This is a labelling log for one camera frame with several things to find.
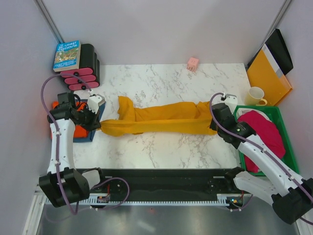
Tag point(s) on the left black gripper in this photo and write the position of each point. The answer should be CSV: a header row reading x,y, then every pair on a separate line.
x,y
95,123

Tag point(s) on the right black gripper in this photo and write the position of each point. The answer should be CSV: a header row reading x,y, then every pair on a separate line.
x,y
212,125

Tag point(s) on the mustard yellow t shirt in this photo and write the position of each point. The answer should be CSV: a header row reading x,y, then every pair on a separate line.
x,y
181,117

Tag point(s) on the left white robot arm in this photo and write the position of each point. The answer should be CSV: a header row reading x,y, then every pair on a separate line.
x,y
64,184

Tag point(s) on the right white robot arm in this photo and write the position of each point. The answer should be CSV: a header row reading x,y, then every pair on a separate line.
x,y
289,194

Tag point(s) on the white cloth in bin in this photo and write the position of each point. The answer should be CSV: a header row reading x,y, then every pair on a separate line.
x,y
251,115

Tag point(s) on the orange folded t shirt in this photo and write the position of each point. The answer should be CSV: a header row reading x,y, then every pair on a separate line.
x,y
80,133

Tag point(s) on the pale yellow mug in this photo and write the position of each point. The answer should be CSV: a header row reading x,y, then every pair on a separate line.
x,y
255,97

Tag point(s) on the black pink drawer organizer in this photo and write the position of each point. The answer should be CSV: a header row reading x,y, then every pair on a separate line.
x,y
89,70

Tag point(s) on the magenta t shirt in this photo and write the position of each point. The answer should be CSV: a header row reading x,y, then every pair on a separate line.
x,y
270,135

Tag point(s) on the blue treehouse book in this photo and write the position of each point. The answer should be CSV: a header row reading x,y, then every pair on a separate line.
x,y
67,56

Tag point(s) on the green plastic bin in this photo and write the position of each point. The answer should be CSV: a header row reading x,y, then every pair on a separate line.
x,y
275,116

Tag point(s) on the orange envelope folder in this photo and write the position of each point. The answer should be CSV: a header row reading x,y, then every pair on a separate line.
x,y
265,73

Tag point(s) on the pink cube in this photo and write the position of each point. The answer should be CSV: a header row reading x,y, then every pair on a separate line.
x,y
192,64

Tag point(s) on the black white folder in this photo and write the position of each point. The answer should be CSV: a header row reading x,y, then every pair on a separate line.
x,y
277,46

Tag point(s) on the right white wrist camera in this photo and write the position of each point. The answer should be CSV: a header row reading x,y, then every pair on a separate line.
x,y
230,100

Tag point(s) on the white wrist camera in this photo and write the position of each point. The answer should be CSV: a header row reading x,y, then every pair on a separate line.
x,y
94,102
230,100

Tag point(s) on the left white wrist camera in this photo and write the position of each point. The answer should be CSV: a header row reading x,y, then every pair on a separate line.
x,y
94,102

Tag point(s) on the white slotted cable duct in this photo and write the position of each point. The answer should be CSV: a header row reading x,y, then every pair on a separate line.
x,y
97,201

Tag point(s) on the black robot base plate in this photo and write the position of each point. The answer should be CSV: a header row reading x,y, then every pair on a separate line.
x,y
168,184

